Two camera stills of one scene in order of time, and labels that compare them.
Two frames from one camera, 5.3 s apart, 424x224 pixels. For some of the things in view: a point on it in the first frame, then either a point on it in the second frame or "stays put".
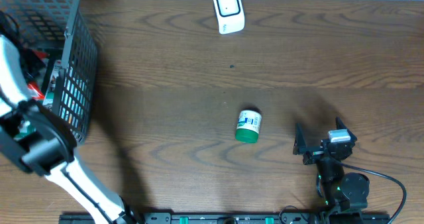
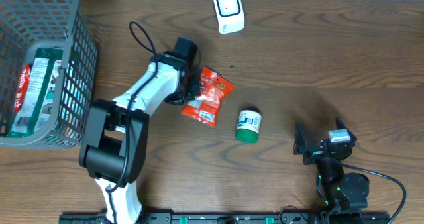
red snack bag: (32, 62) -> (212, 87)
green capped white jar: (248, 126) stays put
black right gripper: (301, 144) stays put
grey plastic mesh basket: (53, 18) stays put
